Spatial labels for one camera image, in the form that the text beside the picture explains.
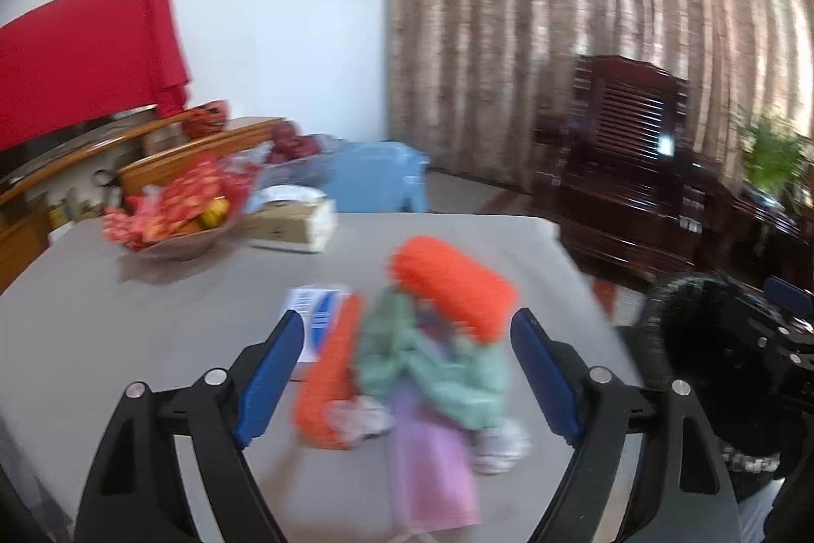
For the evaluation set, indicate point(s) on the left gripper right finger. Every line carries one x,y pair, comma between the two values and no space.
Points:
553,370

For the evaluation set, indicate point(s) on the tissue box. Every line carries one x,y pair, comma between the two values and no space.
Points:
290,218

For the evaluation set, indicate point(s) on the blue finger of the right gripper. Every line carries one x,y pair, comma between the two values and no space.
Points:
799,303

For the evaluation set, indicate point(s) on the green rubber glove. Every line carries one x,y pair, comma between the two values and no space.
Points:
459,378

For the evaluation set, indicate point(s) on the dark wooden side table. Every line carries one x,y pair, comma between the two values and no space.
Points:
754,241

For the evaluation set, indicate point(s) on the white blue medicine box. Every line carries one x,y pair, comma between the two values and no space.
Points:
319,307

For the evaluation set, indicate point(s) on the glass bowl of apples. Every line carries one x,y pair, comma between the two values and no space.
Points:
289,157

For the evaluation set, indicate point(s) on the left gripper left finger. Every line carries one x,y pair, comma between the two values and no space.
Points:
260,374

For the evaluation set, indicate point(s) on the patterned beige curtain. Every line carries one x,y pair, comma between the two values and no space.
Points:
468,78

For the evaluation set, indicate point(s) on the dark wooden armchair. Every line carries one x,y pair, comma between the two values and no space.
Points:
615,170

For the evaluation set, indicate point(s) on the wooden tv cabinet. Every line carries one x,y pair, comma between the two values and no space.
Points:
81,178

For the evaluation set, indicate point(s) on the glass bowl of snacks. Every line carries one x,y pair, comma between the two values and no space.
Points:
187,217

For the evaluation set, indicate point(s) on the green potted plant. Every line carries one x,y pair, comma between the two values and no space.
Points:
774,154

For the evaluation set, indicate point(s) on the red cloth cover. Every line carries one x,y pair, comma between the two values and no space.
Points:
71,61

